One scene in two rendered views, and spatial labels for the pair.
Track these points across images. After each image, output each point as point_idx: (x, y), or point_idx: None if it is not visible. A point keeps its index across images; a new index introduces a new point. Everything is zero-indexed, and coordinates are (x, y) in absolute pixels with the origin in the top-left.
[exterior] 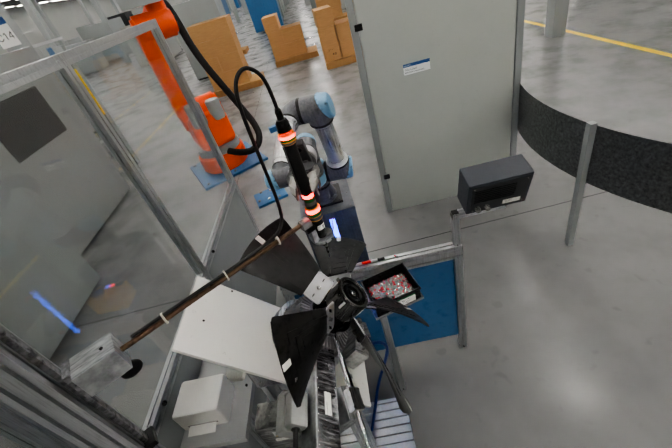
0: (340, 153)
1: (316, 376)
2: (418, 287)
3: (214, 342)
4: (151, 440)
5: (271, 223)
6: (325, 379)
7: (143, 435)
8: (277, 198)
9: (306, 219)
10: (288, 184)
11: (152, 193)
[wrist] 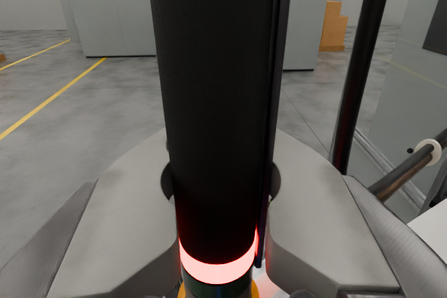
0: None
1: (264, 258)
2: None
3: (436, 242)
4: (436, 200)
5: None
6: (254, 263)
7: (445, 194)
8: (343, 94)
9: (256, 283)
10: (345, 175)
11: None
